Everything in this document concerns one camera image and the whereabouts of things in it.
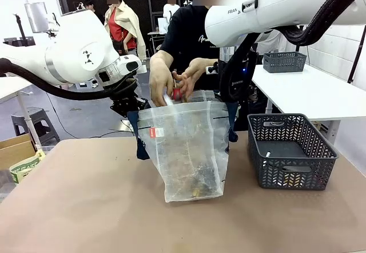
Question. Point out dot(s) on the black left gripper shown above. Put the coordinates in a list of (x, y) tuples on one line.
[(125, 98)]

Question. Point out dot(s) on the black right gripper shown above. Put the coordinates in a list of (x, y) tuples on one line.
[(237, 81)]

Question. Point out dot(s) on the small red can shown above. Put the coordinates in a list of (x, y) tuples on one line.
[(177, 95)]

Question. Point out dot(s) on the grey plastic lattice basket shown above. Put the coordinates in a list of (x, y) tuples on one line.
[(284, 62), (291, 175)]

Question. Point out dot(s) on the person's right forearm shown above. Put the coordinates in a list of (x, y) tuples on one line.
[(160, 61)]

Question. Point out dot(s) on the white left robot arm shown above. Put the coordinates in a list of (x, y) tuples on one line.
[(77, 41)]

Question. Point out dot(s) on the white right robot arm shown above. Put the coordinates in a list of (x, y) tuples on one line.
[(286, 4)]

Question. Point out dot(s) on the person's left forearm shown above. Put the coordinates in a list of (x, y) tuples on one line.
[(210, 63)]

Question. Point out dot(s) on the person's right hand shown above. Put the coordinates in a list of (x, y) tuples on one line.
[(160, 87)]

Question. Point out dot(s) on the person's left hand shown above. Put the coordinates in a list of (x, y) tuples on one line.
[(191, 75)]

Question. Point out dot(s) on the person in black t-shirt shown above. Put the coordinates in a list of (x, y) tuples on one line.
[(186, 32)]

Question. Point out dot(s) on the white side table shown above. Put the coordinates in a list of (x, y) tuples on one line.
[(308, 92)]

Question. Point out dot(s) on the mannequin with cream jacket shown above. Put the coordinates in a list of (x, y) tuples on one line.
[(125, 21)]

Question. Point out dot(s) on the white capped small tube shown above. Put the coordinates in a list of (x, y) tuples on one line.
[(268, 154)]

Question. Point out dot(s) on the grey step stool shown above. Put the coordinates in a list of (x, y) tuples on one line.
[(34, 121)]

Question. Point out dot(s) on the seated person in white shirt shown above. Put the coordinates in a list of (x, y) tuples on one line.
[(171, 9)]

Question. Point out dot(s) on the white table with pole leg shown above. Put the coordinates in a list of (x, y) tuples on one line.
[(14, 90)]

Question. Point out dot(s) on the black tripod with slanted leg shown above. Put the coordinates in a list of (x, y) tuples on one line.
[(356, 61)]

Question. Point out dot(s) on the silver panel on stand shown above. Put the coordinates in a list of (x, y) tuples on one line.
[(35, 17)]

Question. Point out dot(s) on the brown cardboard box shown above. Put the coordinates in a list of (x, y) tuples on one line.
[(15, 150)]

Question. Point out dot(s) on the green and white printed box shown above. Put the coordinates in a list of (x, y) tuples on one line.
[(24, 168)]

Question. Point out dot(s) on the black tripod beside silver panel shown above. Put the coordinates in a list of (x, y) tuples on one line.
[(21, 32)]

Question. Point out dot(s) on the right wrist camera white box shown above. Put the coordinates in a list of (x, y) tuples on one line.
[(212, 70)]

